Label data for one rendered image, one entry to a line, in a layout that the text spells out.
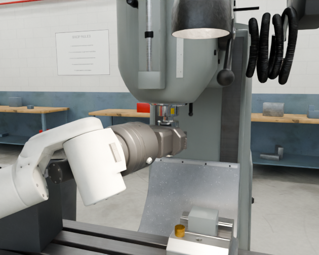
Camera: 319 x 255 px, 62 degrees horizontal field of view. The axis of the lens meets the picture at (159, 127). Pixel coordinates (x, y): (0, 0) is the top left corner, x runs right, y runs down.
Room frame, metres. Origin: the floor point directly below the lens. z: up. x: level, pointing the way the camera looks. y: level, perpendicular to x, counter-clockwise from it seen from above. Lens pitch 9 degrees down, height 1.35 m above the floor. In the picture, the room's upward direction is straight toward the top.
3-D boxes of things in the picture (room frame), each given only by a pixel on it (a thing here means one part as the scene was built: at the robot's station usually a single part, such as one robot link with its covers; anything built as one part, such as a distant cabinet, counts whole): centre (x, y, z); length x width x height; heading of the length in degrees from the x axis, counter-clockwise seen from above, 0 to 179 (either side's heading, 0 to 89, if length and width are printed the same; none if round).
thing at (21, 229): (0.70, 0.41, 1.02); 0.22 x 0.12 x 0.20; 82
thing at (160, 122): (0.59, -0.02, 1.26); 0.05 x 0.05 x 0.01
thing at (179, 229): (0.53, -0.04, 1.04); 0.02 x 0.02 x 0.02
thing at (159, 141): (0.51, 0.03, 1.23); 0.13 x 0.12 x 0.10; 58
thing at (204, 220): (0.56, -0.10, 1.03); 0.06 x 0.05 x 0.06; 71
